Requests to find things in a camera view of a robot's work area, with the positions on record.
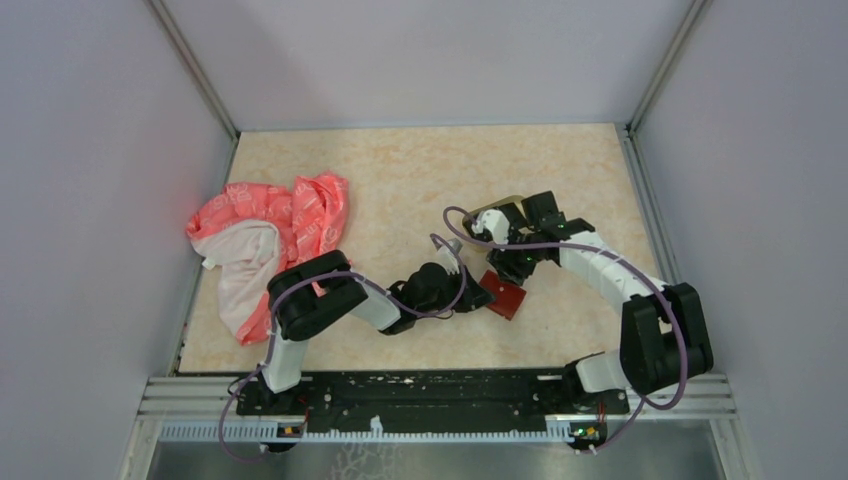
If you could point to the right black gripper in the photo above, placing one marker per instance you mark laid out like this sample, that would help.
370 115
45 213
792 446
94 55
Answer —
507 268

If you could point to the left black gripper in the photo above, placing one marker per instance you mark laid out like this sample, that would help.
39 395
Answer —
473 295

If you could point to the red card holder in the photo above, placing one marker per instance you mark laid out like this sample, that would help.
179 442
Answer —
508 297

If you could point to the beige oval tray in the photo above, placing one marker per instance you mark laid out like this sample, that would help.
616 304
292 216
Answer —
493 206

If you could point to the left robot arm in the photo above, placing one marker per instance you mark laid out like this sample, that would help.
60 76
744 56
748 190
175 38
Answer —
306 300

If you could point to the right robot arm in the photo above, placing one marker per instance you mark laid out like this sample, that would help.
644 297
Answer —
663 336

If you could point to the pink white cloth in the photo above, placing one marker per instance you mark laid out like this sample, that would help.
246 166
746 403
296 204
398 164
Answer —
253 231

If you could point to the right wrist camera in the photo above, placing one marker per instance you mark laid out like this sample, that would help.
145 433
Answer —
491 226

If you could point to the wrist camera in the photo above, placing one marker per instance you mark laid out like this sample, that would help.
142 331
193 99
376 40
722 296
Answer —
447 256
491 226

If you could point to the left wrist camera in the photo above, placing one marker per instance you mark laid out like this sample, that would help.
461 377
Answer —
447 256

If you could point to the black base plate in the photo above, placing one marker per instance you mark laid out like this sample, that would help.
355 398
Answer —
430 401

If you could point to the aluminium frame rail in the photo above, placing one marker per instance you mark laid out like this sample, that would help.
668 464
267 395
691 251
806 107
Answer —
204 409

